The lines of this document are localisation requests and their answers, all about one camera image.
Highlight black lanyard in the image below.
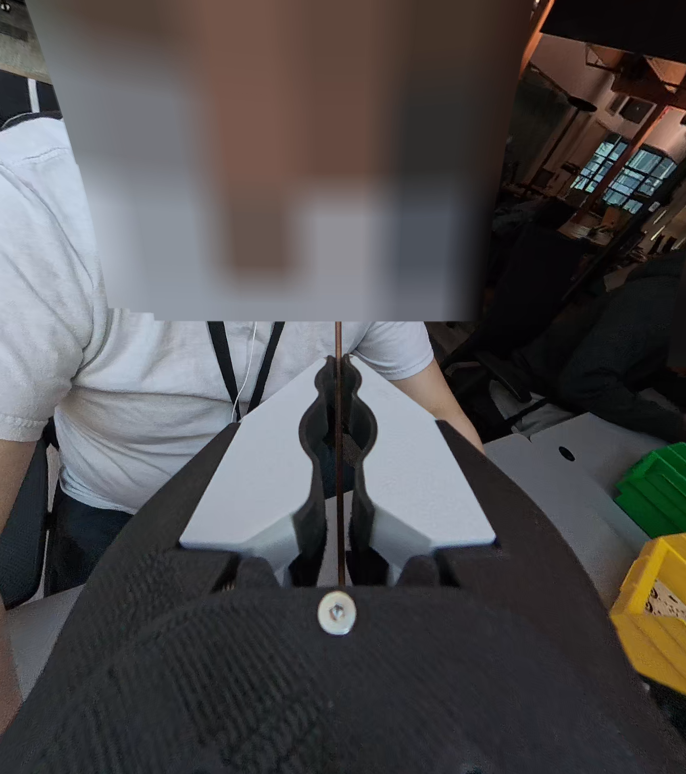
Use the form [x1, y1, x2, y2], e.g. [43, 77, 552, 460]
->
[206, 320, 286, 419]

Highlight black mesh desk chair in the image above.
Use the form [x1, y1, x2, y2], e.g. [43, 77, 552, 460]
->
[0, 420, 60, 608]

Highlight thin white cable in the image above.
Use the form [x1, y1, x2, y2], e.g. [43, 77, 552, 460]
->
[231, 320, 259, 424]

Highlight dark pants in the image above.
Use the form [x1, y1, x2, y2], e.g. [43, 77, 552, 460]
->
[52, 484, 138, 596]

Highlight yellow plastic bin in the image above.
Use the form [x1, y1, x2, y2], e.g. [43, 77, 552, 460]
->
[609, 531, 686, 718]

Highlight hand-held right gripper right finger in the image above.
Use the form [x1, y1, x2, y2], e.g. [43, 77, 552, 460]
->
[348, 356, 498, 585]

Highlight white t-shirt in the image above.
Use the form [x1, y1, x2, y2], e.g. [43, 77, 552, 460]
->
[0, 115, 436, 515]

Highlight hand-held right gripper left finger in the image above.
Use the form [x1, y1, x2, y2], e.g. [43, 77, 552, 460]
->
[178, 356, 334, 586]

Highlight green stacked bins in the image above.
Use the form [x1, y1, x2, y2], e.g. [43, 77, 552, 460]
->
[614, 441, 686, 540]

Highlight laser-cut wooden parts sheet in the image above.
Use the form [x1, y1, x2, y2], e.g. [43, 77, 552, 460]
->
[334, 320, 346, 589]

